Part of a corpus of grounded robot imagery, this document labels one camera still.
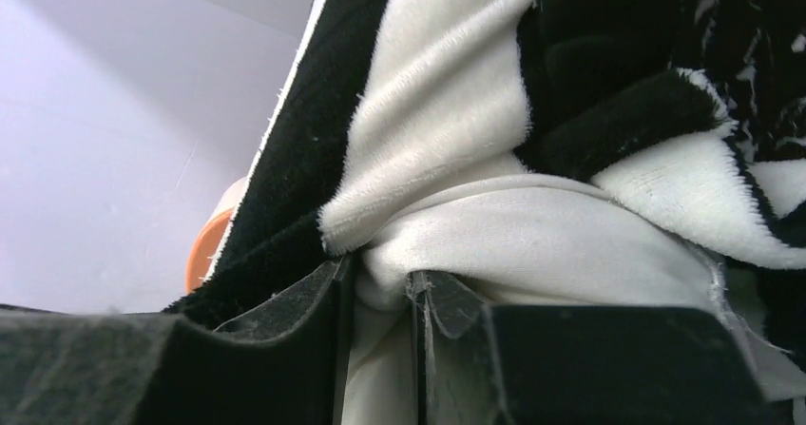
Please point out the black white striped pillowcase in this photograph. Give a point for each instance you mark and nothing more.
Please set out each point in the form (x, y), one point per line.
(687, 113)

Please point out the white pillow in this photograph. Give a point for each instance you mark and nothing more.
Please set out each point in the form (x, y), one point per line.
(529, 239)

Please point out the white orange cylinder roll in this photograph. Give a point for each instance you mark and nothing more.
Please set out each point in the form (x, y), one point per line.
(203, 249)

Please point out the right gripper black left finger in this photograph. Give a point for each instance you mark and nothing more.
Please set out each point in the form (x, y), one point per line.
(283, 362)

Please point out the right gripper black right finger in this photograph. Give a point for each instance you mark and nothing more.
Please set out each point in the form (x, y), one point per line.
(478, 362)

